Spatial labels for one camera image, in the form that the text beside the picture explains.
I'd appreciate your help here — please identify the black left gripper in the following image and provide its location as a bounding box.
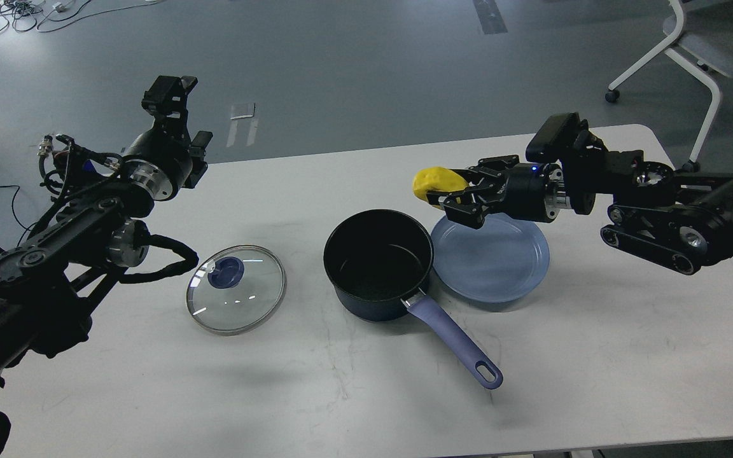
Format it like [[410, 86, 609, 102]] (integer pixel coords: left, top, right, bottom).
[[122, 75, 213, 201]]

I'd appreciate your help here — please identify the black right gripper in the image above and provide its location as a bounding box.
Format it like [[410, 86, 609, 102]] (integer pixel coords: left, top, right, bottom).
[[429, 155, 564, 229]]

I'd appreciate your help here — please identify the glass pot lid blue knob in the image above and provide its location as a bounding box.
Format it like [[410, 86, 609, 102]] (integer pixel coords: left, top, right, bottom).
[[185, 246, 287, 336]]

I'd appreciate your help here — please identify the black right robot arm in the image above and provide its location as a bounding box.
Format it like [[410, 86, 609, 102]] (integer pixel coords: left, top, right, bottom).
[[413, 113, 733, 275]]

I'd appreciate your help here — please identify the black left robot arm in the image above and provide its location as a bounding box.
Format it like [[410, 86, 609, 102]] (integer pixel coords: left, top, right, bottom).
[[0, 76, 213, 455]]

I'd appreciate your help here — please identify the blue round plate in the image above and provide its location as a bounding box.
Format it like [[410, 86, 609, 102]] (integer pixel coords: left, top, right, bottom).
[[431, 214, 550, 305]]

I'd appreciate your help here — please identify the white office chair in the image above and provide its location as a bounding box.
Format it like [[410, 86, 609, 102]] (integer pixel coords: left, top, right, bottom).
[[604, 1, 733, 171]]

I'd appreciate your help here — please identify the dark blue saucepan purple handle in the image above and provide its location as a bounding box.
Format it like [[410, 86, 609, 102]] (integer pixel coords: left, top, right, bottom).
[[323, 209, 503, 389]]

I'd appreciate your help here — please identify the tangled cables top left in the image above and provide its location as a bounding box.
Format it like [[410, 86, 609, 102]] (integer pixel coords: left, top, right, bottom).
[[0, 0, 164, 43]]

